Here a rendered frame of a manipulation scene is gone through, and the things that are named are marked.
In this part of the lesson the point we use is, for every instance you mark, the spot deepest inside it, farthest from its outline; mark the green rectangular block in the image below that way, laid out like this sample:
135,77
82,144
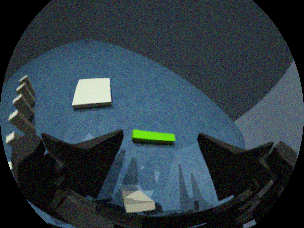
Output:
145,136

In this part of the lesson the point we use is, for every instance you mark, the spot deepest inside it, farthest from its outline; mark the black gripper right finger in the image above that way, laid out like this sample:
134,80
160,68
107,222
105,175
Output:
229,165

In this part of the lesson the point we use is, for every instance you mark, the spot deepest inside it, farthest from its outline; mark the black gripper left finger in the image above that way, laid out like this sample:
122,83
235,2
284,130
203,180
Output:
88,161

